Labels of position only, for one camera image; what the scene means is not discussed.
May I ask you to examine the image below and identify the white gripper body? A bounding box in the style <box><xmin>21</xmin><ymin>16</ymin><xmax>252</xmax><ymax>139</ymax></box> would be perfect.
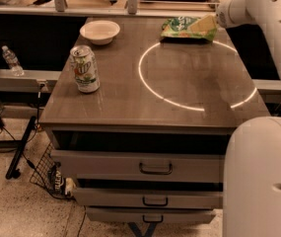
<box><xmin>216</xmin><ymin>0</ymin><xmax>254</xmax><ymax>29</ymax></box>

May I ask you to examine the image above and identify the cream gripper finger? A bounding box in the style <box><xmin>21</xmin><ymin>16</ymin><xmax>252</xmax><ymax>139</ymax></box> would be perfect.
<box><xmin>188</xmin><ymin>15</ymin><xmax>217</xmax><ymax>41</ymax></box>

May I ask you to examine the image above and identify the green rice chip bag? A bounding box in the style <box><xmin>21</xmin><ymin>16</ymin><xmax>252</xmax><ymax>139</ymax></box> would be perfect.
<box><xmin>161</xmin><ymin>16</ymin><xmax>204</xmax><ymax>40</ymax></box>

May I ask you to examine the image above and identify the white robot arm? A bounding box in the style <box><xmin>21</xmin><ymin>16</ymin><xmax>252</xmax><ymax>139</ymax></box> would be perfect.
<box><xmin>216</xmin><ymin>0</ymin><xmax>281</xmax><ymax>237</ymax></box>

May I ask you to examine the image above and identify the white paper bowl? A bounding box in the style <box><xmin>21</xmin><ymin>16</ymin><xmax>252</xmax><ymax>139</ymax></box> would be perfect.
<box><xmin>80</xmin><ymin>20</ymin><xmax>120</xmax><ymax>45</ymax></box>

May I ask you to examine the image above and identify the black snack bag in basket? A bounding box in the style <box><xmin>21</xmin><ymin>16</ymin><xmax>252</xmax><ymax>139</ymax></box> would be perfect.
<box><xmin>48</xmin><ymin>166</ymin><xmax>65</xmax><ymax>195</ymax></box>

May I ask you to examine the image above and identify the grey drawer cabinet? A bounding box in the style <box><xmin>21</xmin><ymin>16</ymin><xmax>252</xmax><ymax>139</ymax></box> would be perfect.
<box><xmin>38</xmin><ymin>17</ymin><xmax>272</xmax><ymax>225</ymax></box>

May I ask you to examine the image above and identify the green soda can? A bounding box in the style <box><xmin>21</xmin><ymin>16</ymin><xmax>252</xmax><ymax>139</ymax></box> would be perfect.
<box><xmin>70</xmin><ymin>45</ymin><xmax>100</xmax><ymax>94</ymax></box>

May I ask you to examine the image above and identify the top grey drawer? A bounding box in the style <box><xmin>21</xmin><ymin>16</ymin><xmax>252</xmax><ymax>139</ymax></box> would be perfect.
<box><xmin>51</xmin><ymin>150</ymin><xmax>224</xmax><ymax>183</ymax></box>

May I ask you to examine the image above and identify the grey drawer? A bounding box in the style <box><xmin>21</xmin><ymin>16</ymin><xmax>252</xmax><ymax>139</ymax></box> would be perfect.
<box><xmin>73</xmin><ymin>188</ymin><xmax>223</xmax><ymax>209</ymax></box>
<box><xmin>86</xmin><ymin>207</ymin><xmax>215</xmax><ymax>224</ymax></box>
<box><xmin>51</xmin><ymin>150</ymin><xmax>224</xmax><ymax>183</ymax></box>

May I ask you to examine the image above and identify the clear plastic water bottle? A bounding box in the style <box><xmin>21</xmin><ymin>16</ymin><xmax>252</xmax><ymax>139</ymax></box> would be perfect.
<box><xmin>2</xmin><ymin>45</ymin><xmax>24</xmax><ymax>76</ymax></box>

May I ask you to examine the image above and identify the middle grey drawer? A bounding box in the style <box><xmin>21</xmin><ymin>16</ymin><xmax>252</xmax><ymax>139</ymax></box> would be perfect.
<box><xmin>73</xmin><ymin>188</ymin><xmax>223</xmax><ymax>209</ymax></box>

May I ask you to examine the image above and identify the grey side bench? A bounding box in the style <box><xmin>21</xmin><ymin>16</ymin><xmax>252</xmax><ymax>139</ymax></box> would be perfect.
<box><xmin>0</xmin><ymin>69</ymin><xmax>61</xmax><ymax>93</ymax></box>

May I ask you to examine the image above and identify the bottom grey drawer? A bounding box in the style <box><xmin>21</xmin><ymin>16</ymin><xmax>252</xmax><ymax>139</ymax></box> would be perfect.
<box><xmin>86</xmin><ymin>207</ymin><xmax>215</xmax><ymax>224</ymax></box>

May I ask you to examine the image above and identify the black table leg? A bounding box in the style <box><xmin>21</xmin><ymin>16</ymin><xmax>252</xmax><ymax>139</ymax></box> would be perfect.
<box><xmin>5</xmin><ymin>116</ymin><xmax>36</xmax><ymax>180</ymax></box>

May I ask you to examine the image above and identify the black wire basket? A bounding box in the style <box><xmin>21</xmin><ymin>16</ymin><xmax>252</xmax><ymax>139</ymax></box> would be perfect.
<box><xmin>30</xmin><ymin>144</ymin><xmax>73</xmax><ymax>200</ymax></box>

